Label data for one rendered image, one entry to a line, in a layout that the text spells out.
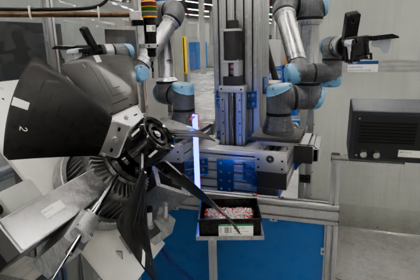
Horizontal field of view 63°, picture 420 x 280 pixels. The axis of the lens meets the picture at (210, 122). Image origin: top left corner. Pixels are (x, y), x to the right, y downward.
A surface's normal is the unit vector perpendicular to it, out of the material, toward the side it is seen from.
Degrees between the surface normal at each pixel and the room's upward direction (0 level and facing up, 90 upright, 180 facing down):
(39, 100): 77
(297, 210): 90
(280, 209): 90
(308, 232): 90
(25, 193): 50
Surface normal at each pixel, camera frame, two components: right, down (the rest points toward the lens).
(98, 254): 0.72, -0.60
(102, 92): 0.14, -0.50
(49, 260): -0.11, 0.42
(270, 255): -0.29, 0.21
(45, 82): 0.74, -0.19
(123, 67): 0.28, -0.68
